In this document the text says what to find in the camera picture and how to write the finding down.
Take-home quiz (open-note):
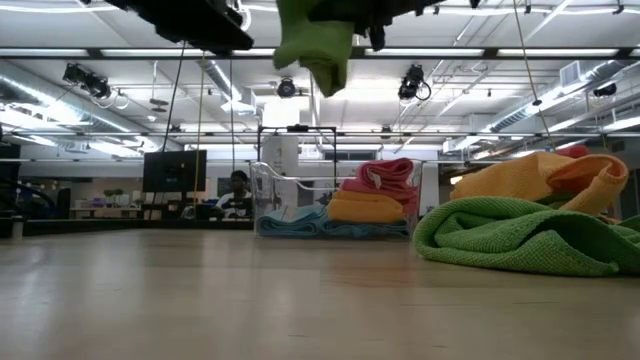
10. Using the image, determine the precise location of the white cable loop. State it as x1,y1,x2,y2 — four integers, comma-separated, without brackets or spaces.
234,0,253,32

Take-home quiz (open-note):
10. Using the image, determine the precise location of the white ceiling vent unit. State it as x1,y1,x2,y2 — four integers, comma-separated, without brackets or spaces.
558,59,592,89

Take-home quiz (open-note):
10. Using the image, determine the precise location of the silver ceiling air duct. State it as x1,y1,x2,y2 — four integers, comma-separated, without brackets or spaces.
197,58,264,119

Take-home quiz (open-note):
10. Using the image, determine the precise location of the clear plastic bin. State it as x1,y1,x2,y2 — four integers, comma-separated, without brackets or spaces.
249,159,426,240

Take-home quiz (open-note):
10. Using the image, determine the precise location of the thin hanging cable with knob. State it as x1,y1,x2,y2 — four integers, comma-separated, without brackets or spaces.
512,0,556,150

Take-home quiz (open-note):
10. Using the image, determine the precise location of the red object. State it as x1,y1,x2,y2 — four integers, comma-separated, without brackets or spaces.
557,144,592,159

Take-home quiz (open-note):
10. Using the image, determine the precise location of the black monitor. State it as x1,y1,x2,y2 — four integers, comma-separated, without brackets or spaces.
142,149,208,194

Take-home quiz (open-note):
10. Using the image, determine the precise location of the green microfiber towel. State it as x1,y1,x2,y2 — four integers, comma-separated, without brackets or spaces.
412,196,640,278
273,0,357,99

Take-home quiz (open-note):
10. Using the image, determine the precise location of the background work desk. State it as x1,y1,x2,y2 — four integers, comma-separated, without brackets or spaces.
69,197,146,220

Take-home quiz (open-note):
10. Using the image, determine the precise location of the black overhead frame beam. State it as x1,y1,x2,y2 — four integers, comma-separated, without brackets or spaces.
0,46,640,61

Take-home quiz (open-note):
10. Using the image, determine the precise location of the orange microfiber towel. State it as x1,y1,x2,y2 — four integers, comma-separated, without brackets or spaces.
449,151,630,221
327,189,407,225

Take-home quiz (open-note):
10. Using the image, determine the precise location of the black hanging cable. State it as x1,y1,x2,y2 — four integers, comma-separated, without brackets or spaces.
160,42,187,153

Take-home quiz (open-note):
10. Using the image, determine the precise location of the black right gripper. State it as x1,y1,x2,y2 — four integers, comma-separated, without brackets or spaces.
307,0,446,51

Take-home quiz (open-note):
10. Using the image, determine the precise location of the person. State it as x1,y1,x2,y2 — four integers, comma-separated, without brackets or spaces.
214,169,255,220

